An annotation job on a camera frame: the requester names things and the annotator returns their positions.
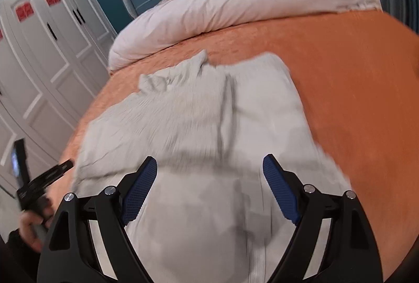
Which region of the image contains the beige puffer coat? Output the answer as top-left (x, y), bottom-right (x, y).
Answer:
top-left (73, 51), bottom-right (350, 282)

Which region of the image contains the person's left hand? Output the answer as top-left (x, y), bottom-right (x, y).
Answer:
top-left (19, 198), bottom-right (55, 253)

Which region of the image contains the white wardrobe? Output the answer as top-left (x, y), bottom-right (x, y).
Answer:
top-left (1, 0), bottom-right (116, 195)

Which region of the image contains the orange bed sheet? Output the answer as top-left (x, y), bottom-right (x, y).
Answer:
top-left (62, 11), bottom-right (418, 277)

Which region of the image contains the pink white duvet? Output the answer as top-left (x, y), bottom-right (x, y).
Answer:
top-left (108, 0), bottom-right (382, 73)

